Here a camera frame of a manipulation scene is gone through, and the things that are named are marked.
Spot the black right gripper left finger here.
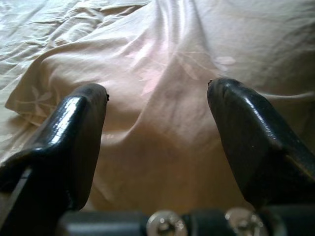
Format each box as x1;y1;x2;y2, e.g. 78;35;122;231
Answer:
0;83;110;236

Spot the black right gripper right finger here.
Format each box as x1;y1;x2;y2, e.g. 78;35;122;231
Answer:
207;77;315;209

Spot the beige floral pillow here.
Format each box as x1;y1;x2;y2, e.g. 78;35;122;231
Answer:
4;0;315;214

